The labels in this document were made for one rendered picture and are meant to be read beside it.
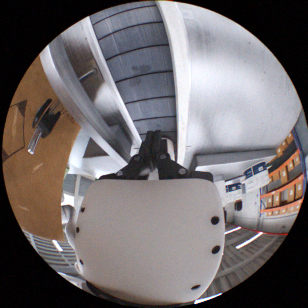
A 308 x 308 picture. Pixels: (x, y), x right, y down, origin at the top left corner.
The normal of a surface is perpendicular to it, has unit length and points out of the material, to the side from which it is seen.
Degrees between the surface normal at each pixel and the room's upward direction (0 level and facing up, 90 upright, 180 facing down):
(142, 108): 0
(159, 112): 0
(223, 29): 0
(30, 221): 90
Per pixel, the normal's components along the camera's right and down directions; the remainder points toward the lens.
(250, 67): -0.01, 0.88
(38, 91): 0.96, -0.12
